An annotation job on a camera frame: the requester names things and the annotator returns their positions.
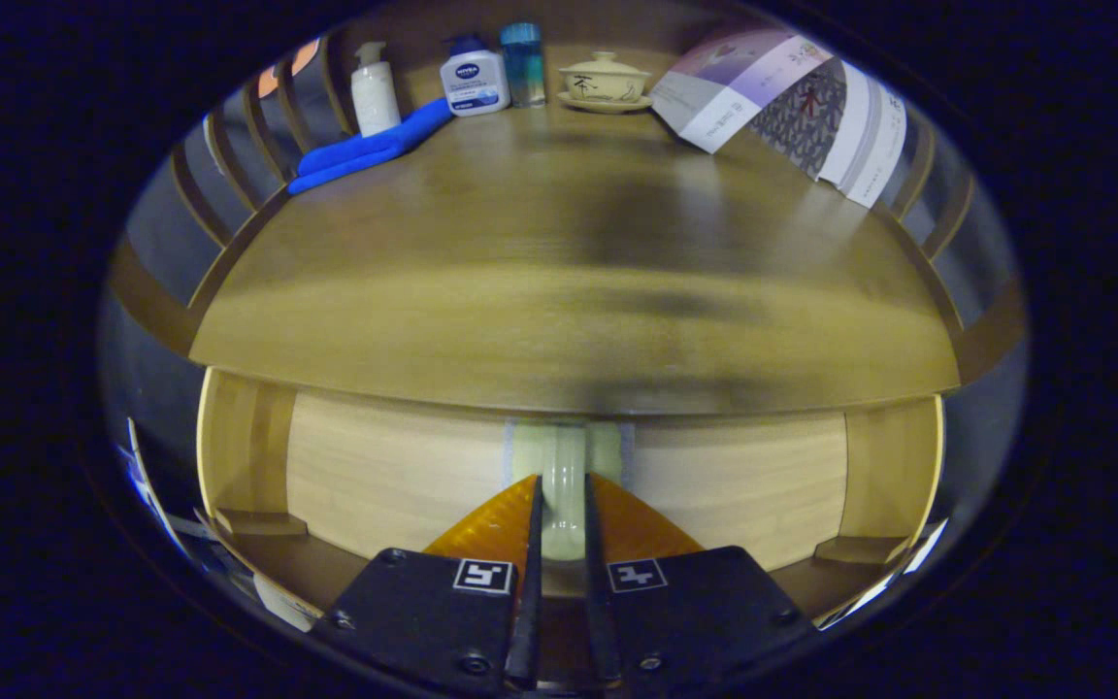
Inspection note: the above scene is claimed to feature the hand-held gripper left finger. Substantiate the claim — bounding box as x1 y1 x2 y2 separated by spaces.
312 474 545 692

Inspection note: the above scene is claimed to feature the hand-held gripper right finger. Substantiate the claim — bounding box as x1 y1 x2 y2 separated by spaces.
583 473 817 695

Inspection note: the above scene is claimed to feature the wooden drawer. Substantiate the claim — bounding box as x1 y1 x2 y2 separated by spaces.
195 367 945 622

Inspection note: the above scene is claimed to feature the wooden countertop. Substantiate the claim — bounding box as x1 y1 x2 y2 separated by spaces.
188 97 963 416

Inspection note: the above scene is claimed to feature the wooden cabinet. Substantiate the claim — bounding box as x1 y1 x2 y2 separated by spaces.
108 0 1026 418

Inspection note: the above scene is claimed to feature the blue folded cloth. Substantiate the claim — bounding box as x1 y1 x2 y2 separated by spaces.
287 97 453 195

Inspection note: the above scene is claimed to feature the plain white book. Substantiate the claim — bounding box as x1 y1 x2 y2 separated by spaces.
816 76 885 190

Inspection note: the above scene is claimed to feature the dark patterned book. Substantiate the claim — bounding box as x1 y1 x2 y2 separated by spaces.
751 60 849 181

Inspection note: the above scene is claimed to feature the white spray bottle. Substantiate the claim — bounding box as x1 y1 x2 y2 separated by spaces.
350 41 403 137

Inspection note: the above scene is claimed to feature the purple and white book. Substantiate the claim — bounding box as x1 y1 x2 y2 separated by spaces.
651 27 834 154

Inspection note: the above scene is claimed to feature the white lotion bottle blue cap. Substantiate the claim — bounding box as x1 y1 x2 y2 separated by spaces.
440 35 511 117

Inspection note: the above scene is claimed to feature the beige lidded teacup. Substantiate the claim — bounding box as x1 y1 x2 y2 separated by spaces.
557 50 654 115

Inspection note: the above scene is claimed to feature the teal slim bottle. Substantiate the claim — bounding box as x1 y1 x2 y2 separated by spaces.
500 22 547 108

